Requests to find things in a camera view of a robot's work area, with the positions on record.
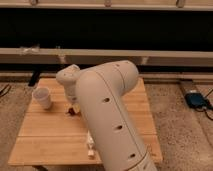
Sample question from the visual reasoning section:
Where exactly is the dark red pepper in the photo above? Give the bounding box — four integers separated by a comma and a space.
65, 107, 76, 116

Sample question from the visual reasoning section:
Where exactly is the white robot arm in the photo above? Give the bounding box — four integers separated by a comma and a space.
56, 60, 157, 171

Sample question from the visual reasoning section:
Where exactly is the white paper cup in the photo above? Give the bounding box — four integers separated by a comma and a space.
32, 87, 52, 110

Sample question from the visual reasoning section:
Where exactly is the wooden table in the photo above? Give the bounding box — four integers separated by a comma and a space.
8, 78, 163, 166

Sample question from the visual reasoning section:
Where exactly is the white tube bottle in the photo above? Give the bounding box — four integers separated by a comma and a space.
86, 131, 95, 158

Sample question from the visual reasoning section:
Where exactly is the blue device on floor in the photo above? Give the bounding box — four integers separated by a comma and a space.
184, 93, 206, 108

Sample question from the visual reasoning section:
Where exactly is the horizontal metal rail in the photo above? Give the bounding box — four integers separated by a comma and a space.
0, 47, 213, 67

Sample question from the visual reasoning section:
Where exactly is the black cable on floor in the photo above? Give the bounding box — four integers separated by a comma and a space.
0, 84, 12, 98

